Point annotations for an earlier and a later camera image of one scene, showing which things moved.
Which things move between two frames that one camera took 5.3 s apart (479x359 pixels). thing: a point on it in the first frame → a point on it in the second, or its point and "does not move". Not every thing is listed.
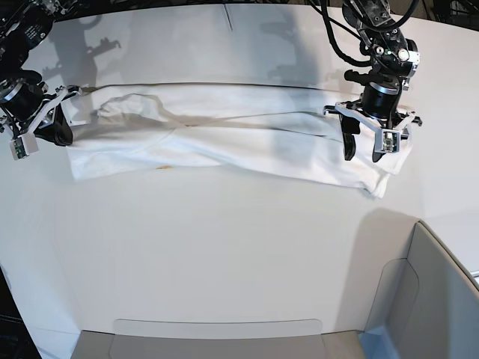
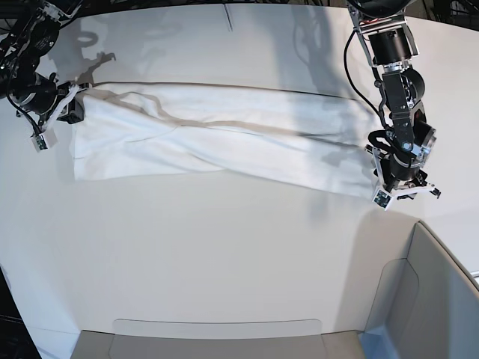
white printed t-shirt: x=258 y=129 does not move
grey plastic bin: x=425 y=306 does not move
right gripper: x=379 y=104 → x=401 y=177
